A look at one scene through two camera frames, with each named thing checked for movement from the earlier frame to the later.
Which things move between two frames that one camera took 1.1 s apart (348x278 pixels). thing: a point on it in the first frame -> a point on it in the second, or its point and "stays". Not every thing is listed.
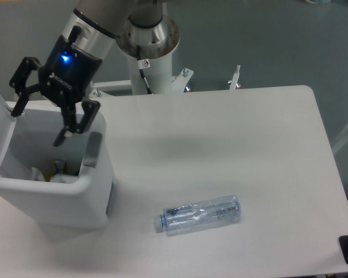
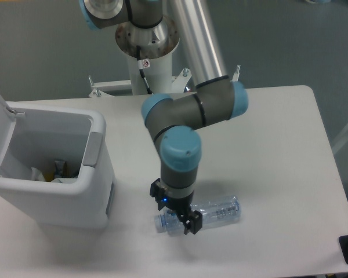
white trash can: (70, 186) stays
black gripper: (65, 77) -> (178, 205)
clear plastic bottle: (199, 215) stays
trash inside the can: (60, 175) stays
